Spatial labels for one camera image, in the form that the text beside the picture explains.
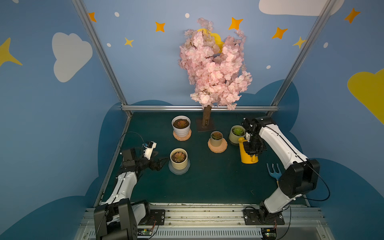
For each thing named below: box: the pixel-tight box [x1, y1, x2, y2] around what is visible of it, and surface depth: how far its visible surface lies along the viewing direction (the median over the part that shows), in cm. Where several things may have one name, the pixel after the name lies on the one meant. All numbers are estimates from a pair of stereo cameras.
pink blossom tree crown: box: [178, 17, 253, 110], surface depth 69 cm
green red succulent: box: [211, 132, 223, 140], surface depth 100 cm
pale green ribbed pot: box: [229, 125, 246, 144], surface depth 101 cm
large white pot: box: [171, 115, 191, 138], surface depth 106 cm
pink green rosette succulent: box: [172, 152, 186, 163], surface depth 90 cm
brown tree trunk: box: [202, 105, 212, 128], surface depth 109 cm
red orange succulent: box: [173, 118, 190, 129], surface depth 104 cm
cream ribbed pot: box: [170, 148, 188, 170], surface depth 90 cm
